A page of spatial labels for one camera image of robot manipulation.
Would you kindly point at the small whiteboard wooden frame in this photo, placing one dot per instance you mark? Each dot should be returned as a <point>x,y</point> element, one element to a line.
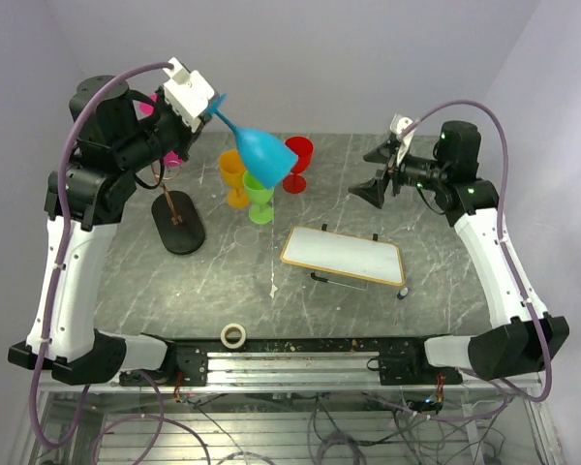
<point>345,255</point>

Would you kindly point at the green plastic wine glass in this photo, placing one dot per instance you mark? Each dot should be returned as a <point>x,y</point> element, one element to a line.
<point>261,212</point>

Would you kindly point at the aluminium rail frame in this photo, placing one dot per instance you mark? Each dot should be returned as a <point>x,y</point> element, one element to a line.
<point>300,372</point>

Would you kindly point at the blue plastic wine glass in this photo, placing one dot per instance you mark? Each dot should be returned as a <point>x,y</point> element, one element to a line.
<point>264,156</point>

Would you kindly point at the white tape roll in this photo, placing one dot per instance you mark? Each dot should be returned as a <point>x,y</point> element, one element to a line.
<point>233,336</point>

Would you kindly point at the copper wire wine glass rack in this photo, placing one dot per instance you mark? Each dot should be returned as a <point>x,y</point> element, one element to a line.
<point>175,216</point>

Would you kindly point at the black marker pen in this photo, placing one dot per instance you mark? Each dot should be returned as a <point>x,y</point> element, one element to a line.
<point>350,283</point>

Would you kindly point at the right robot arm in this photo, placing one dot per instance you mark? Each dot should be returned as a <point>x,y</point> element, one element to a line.
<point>523,337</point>

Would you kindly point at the pink plastic wine glass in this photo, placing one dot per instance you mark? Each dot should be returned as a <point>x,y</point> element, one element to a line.
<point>147,126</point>

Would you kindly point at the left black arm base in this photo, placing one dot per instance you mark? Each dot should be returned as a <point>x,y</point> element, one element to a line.
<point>189,365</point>

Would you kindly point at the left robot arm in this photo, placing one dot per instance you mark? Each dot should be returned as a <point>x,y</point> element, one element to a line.
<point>123,134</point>

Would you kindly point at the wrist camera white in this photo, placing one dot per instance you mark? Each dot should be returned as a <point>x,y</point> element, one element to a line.
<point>403,133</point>
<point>188,93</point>

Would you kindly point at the red plastic wine glass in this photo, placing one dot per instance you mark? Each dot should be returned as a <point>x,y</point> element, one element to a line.
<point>303,148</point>

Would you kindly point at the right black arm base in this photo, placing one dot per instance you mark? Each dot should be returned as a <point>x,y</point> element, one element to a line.
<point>402,361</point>

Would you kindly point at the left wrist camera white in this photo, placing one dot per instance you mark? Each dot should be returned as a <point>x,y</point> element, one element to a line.
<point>188,93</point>

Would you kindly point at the orange plastic wine glass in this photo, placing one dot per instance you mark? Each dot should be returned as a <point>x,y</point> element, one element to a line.
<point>232,170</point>

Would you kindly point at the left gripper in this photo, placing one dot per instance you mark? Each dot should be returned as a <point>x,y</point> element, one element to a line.
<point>189,137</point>

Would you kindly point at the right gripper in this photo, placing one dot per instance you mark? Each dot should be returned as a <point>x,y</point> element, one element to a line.
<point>387,154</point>

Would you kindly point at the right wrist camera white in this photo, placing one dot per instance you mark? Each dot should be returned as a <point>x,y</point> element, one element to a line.
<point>403,133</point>

